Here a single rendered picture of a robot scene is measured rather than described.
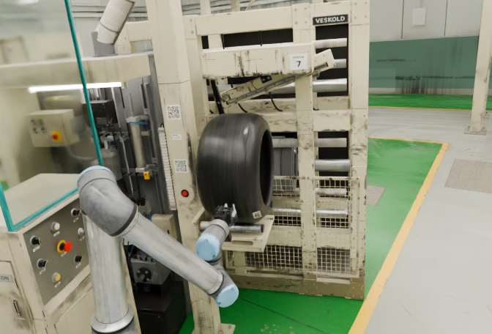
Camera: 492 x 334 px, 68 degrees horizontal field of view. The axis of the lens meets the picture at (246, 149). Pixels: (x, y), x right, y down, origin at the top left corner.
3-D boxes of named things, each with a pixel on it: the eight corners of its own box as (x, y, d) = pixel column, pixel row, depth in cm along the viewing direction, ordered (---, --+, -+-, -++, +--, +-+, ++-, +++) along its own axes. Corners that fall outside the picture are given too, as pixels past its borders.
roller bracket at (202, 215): (192, 239, 194) (189, 222, 191) (215, 205, 231) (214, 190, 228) (198, 239, 193) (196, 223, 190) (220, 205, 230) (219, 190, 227)
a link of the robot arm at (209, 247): (193, 260, 141) (193, 237, 138) (204, 242, 153) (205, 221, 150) (217, 264, 139) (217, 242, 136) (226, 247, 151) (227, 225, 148)
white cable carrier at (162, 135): (170, 209, 206) (157, 127, 192) (173, 206, 211) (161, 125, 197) (177, 209, 205) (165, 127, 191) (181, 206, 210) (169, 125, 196)
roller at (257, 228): (201, 224, 200) (199, 231, 197) (199, 219, 197) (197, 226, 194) (264, 227, 192) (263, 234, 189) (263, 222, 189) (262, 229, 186)
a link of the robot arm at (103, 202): (104, 187, 99) (247, 292, 135) (99, 171, 109) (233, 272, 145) (72, 218, 98) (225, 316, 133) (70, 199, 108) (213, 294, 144)
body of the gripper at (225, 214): (234, 204, 163) (227, 217, 152) (236, 222, 166) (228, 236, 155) (218, 203, 165) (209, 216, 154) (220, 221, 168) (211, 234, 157)
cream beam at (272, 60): (202, 80, 204) (198, 53, 200) (216, 74, 228) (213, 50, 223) (312, 73, 190) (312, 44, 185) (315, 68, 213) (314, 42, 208)
